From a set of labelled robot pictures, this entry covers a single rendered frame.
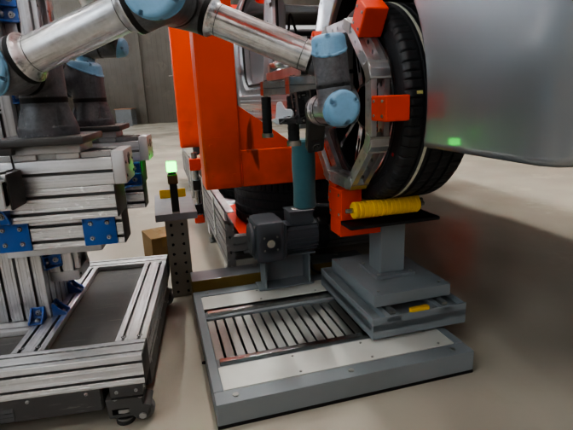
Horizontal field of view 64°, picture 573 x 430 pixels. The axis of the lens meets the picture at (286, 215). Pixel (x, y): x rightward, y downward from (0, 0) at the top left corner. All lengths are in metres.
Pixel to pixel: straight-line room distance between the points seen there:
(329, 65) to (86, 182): 0.71
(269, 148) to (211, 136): 0.25
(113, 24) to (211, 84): 0.88
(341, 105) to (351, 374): 0.82
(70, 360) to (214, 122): 1.05
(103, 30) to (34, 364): 0.88
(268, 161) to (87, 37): 1.07
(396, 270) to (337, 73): 0.97
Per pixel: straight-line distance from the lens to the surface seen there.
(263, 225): 1.83
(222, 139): 1.95
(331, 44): 1.01
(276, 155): 2.00
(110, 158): 1.31
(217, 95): 1.94
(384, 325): 1.60
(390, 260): 1.76
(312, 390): 1.42
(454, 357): 1.60
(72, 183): 1.34
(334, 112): 0.98
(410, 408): 1.48
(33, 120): 1.34
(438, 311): 1.69
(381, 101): 1.30
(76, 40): 1.15
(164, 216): 1.92
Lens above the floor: 0.89
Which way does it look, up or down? 15 degrees down
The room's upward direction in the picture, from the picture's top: 2 degrees counter-clockwise
